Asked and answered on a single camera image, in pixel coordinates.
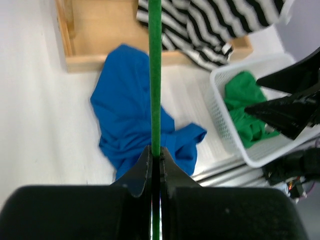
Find white plastic basket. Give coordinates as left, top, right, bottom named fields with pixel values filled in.
left=205, top=53, right=320, bottom=168

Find black white striped tank top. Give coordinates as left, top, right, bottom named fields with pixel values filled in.
left=136, top=0, right=288, bottom=72

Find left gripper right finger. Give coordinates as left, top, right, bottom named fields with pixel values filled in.
left=159, top=147, right=201, bottom=198

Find blue tank top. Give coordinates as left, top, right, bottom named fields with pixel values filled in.
left=90, top=44, right=207, bottom=180

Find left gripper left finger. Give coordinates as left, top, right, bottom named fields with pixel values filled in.
left=111, top=146, right=153, bottom=198

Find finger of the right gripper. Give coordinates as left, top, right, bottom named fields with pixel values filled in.
left=256, top=48, right=320, bottom=94
left=244, top=86, right=320, bottom=140

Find green tank top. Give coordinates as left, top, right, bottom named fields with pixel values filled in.
left=223, top=71, right=282, bottom=150

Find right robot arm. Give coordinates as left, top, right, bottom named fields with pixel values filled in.
left=244, top=49, right=320, bottom=199

